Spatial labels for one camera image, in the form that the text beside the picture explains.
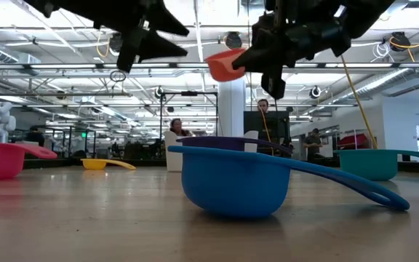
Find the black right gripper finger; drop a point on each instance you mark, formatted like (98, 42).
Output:
(260, 60)
(266, 34)

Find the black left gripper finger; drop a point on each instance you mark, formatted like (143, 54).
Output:
(160, 20)
(158, 49)

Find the orange measuring cup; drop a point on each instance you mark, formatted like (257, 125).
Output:
(222, 67)

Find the purple measuring cup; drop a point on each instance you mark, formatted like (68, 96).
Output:
(216, 143)

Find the blue measuring cup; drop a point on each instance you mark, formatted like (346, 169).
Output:
(231, 182)

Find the yellow measuring cup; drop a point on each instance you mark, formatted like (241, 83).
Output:
(93, 164)

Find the teal measuring cup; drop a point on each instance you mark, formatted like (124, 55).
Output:
(367, 163)

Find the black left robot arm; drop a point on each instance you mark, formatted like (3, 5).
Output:
(71, 7)

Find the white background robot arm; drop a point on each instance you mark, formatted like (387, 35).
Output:
(0, 122)

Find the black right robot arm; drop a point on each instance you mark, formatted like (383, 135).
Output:
(366, 14)

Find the white plastic basket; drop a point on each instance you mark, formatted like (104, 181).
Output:
(173, 153)

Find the person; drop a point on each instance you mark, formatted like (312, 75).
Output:
(178, 129)
(35, 137)
(263, 106)
(313, 143)

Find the white building column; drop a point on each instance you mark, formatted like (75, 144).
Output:
(231, 109)

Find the black monitor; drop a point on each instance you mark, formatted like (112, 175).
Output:
(278, 125)

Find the red storage bins shelf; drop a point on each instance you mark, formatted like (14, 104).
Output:
(353, 140)

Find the black frame stand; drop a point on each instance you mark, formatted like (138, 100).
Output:
(189, 93)

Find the black table edge frame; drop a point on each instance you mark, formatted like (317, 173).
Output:
(147, 163)

